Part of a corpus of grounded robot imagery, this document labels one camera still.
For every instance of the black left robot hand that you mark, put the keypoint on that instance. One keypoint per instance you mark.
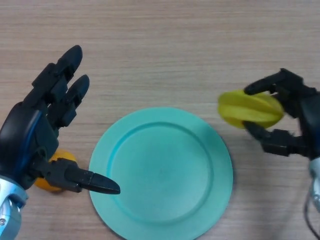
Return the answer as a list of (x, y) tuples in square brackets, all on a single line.
[(17, 135)]

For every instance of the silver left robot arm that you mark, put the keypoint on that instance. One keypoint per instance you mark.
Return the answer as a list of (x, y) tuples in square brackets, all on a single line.
[(10, 207)]

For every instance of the yellow starfruit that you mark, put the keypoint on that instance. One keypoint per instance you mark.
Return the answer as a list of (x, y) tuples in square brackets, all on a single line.
[(250, 110)]

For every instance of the orange round fruit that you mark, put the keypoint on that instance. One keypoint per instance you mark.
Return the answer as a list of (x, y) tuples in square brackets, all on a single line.
[(62, 155)]

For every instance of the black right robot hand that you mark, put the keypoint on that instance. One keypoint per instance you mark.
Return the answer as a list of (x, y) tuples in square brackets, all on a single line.
[(310, 115)]

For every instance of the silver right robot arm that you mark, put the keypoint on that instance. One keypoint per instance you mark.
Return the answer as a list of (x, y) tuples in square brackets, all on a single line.
[(315, 175)]

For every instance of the green round plate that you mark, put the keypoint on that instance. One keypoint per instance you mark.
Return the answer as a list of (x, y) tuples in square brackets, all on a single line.
[(160, 175)]

